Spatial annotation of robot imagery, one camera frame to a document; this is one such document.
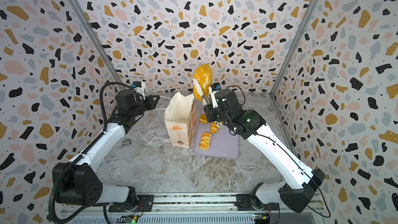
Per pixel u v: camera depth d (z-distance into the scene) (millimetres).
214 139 966
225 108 487
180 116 1026
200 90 662
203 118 1003
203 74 680
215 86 575
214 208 731
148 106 719
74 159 421
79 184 404
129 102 616
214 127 1001
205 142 904
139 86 712
